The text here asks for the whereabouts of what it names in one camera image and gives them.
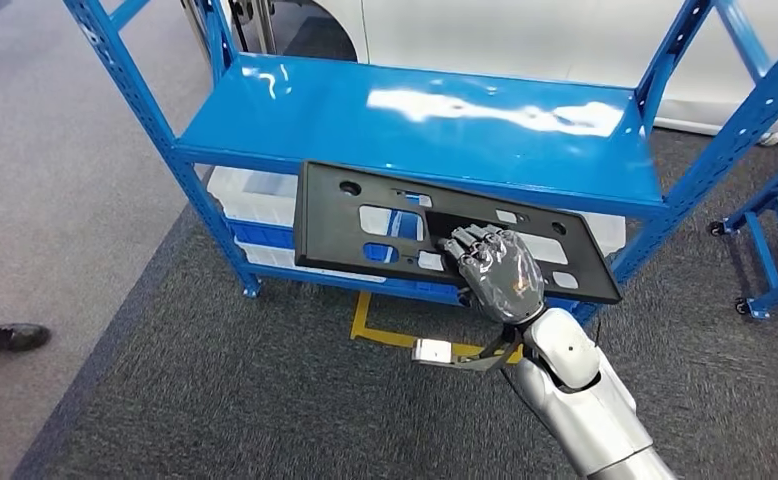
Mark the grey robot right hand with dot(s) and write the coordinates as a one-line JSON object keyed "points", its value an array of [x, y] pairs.
{"points": [[505, 285]]}

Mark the black plastic panel part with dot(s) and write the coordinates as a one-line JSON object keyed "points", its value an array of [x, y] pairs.
{"points": [[336, 232]]}

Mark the white translucent storage bin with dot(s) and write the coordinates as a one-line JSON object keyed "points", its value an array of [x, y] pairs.
{"points": [[276, 258], [606, 232], [250, 195]]}

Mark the person's black shoe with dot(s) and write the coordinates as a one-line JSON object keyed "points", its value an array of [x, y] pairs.
{"points": [[11, 338]]}

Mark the white car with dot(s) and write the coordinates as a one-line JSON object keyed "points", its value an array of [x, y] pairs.
{"points": [[528, 33]]}

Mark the blue wheeled metal rack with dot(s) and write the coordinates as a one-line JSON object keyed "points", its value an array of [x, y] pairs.
{"points": [[762, 255]]}

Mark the blue plastic storage bin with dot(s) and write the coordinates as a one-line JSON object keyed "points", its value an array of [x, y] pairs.
{"points": [[256, 235]]}

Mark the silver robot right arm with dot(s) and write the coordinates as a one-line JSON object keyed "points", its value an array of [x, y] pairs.
{"points": [[581, 397]]}

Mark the silver aluminium profile frame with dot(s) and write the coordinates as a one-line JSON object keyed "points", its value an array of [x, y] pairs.
{"points": [[264, 26]]}

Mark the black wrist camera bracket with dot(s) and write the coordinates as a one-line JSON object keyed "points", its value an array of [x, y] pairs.
{"points": [[488, 361]]}

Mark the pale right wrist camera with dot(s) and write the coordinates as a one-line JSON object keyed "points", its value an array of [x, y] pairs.
{"points": [[432, 351]]}

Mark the blue metal shelf rack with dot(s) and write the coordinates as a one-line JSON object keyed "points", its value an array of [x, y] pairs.
{"points": [[396, 139]]}

